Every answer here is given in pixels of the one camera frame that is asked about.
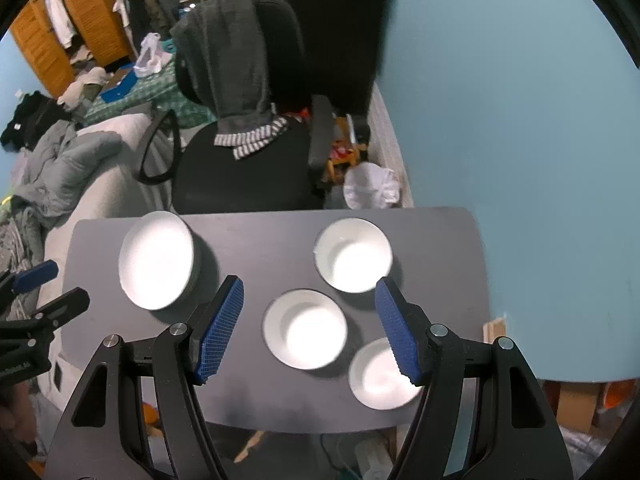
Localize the white bowl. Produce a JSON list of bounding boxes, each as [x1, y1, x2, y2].
[[262, 289, 348, 370], [348, 338, 422, 411], [314, 218, 394, 294]]

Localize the person's left hand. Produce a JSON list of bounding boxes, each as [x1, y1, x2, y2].
[[1, 382, 37, 444]]

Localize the striped grey cloth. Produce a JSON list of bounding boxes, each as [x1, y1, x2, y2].
[[0, 219, 39, 306]]

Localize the grey duvet on bed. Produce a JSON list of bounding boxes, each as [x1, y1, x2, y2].
[[9, 120, 122, 230]]

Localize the black office chair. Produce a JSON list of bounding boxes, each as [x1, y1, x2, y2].
[[135, 0, 335, 215]]

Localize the black clothes pile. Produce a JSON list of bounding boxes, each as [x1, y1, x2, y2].
[[1, 91, 68, 152]]

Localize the blue box on bed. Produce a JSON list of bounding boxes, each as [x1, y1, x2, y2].
[[99, 64, 138, 103]]

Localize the orange bucket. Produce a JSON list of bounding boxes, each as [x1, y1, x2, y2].
[[602, 379, 636, 411]]

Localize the white plastic bag on bed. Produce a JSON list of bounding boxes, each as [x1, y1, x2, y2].
[[134, 32, 172, 78]]

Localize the grey towel with striped edge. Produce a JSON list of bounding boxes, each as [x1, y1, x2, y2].
[[170, 0, 288, 160]]

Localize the wooden louvred wardrobe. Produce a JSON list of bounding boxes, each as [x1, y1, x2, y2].
[[10, 0, 134, 98]]

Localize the black hanging clothes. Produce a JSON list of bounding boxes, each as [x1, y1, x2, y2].
[[284, 0, 387, 115]]

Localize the white plastic bag by wall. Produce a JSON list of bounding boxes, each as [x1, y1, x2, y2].
[[343, 162, 401, 210]]

